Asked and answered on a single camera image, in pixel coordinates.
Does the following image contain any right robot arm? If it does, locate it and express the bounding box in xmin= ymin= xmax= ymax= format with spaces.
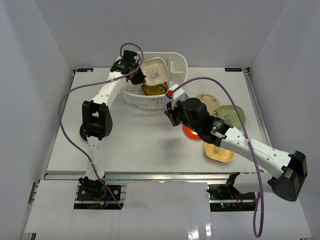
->
xmin=164 ymin=97 xmax=308 ymax=202

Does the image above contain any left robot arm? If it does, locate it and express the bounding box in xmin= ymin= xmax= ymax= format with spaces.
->
xmin=81 ymin=63 xmax=146 ymax=181

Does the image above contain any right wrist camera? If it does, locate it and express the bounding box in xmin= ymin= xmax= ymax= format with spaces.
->
xmin=166 ymin=87 xmax=186 ymax=107

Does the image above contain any orange round plate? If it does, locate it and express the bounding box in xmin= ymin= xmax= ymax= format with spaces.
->
xmin=183 ymin=126 xmax=200 ymax=140

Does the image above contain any white plastic bin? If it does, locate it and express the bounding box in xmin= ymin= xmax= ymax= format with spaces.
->
xmin=120 ymin=52 xmax=188 ymax=110

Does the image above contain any yellow round patterned plate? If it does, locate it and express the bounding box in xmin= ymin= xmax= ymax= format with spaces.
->
xmin=141 ymin=84 xmax=167 ymax=96

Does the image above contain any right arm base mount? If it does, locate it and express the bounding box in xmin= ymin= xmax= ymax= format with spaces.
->
xmin=207 ymin=172 xmax=256 ymax=212

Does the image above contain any black round plate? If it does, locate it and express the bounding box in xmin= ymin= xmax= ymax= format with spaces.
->
xmin=79 ymin=125 xmax=87 ymax=141

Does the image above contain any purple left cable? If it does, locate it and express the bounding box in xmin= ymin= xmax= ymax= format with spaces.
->
xmin=57 ymin=42 xmax=145 ymax=210

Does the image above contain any green square panda plate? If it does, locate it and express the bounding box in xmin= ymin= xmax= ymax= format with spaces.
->
xmin=217 ymin=105 xmax=242 ymax=128

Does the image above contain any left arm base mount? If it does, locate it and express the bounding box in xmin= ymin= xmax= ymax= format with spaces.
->
xmin=76 ymin=177 xmax=122 ymax=202

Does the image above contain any beige round floral plate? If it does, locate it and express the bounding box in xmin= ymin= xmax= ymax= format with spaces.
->
xmin=196 ymin=93 xmax=220 ymax=116

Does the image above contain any yellow square panda plate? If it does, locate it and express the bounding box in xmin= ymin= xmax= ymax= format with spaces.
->
xmin=204 ymin=143 xmax=235 ymax=163

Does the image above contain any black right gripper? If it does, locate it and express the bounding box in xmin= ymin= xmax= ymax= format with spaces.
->
xmin=165 ymin=98 xmax=200 ymax=134

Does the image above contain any cream square panda plate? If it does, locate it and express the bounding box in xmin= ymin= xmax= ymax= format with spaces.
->
xmin=140 ymin=57 xmax=169 ymax=86

